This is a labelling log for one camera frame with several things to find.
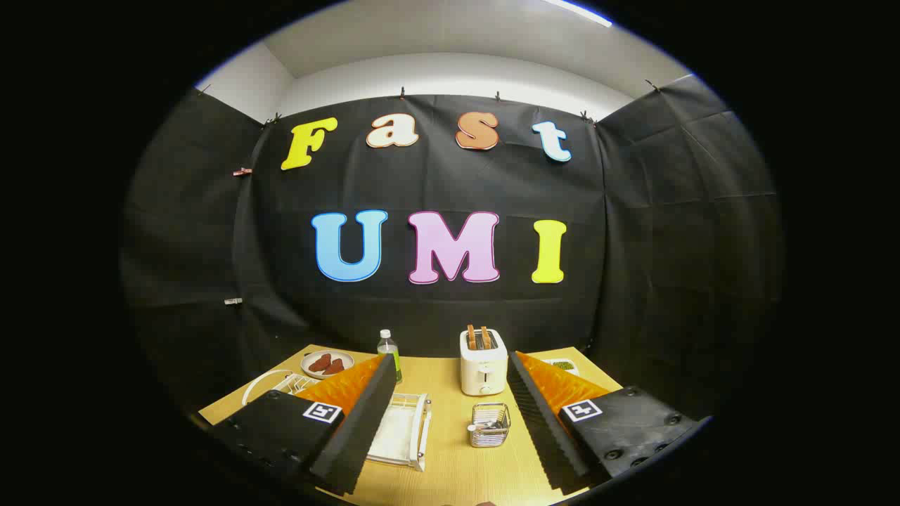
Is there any green label drink bottle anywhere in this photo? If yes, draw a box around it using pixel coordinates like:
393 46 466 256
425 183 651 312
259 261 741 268
377 329 403 384

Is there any metal wire basket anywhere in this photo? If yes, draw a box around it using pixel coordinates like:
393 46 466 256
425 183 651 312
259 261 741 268
468 403 512 448

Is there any white wire dish rack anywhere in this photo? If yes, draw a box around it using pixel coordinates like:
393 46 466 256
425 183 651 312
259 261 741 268
243 370 431 472

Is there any small round sausage dish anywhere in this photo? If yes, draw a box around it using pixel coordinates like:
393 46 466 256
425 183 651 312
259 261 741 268
300 350 355 380

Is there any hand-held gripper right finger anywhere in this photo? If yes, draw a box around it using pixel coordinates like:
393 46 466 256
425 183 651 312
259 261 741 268
506 350 704 496

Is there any black backdrop cloth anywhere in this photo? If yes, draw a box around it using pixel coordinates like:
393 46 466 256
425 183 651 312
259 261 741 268
120 74 785 422

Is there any white toaster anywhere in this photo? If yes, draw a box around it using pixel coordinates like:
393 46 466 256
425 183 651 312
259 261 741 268
460 328 508 396

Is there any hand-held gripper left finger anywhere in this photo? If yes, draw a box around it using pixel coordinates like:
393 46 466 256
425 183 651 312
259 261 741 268
210 353 399 496

